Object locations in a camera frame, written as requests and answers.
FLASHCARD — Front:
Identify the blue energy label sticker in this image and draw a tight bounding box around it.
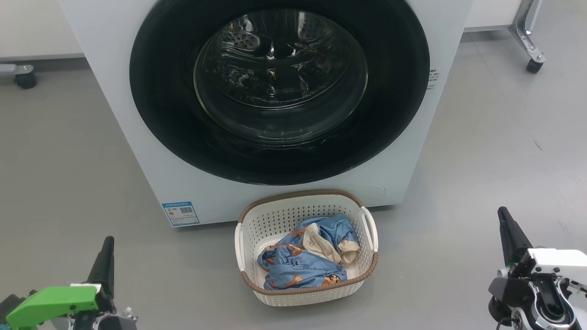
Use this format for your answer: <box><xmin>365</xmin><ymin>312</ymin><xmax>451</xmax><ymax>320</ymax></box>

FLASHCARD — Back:
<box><xmin>161</xmin><ymin>201</ymin><xmax>200</xmax><ymax>227</ymax></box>

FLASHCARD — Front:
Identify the blue cartoon print garment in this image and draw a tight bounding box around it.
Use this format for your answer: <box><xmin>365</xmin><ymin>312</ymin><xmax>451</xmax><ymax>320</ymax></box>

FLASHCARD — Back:
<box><xmin>257</xmin><ymin>215</ymin><xmax>360</xmax><ymax>290</ymax></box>

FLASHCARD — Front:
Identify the black round glass washer door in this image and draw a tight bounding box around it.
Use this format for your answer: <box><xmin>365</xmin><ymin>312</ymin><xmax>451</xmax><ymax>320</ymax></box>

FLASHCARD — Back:
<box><xmin>129</xmin><ymin>0</ymin><xmax>431</xmax><ymax>186</ymax></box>

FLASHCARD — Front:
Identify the white partition panel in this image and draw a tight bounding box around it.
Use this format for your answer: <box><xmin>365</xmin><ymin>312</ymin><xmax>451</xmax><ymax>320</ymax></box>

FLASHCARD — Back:
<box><xmin>464</xmin><ymin>0</ymin><xmax>523</xmax><ymax>32</ymax></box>
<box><xmin>0</xmin><ymin>0</ymin><xmax>85</xmax><ymax>61</ymax></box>

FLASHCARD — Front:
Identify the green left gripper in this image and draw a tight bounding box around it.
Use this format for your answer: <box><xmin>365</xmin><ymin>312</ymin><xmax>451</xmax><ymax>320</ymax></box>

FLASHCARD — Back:
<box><xmin>6</xmin><ymin>236</ymin><xmax>115</xmax><ymax>330</ymax></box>

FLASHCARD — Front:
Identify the grey foot with black caster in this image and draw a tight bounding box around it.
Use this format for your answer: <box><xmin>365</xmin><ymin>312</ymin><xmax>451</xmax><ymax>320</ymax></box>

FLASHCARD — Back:
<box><xmin>0</xmin><ymin>64</ymin><xmax>37</xmax><ymax>89</ymax></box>

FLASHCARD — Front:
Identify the white perforated laundry basket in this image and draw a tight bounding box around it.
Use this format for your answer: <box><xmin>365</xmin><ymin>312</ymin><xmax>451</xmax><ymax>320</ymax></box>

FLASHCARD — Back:
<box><xmin>235</xmin><ymin>189</ymin><xmax>379</xmax><ymax>307</ymax></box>

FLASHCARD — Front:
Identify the metal leg with caster wheel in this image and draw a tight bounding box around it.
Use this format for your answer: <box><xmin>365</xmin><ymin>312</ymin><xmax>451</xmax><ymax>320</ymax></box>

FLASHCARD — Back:
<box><xmin>509</xmin><ymin>0</ymin><xmax>547</xmax><ymax>74</ymax></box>

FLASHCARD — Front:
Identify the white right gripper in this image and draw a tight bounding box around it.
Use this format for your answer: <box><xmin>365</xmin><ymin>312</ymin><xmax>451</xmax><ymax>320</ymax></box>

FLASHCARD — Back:
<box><xmin>498</xmin><ymin>207</ymin><xmax>587</xmax><ymax>285</ymax></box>

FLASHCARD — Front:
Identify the white front-load washing machine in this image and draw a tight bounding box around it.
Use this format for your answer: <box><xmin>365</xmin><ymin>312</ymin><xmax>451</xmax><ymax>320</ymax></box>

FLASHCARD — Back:
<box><xmin>59</xmin><ymin>0</ymin><xmax>473</xmax><ymax>227</ymax></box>

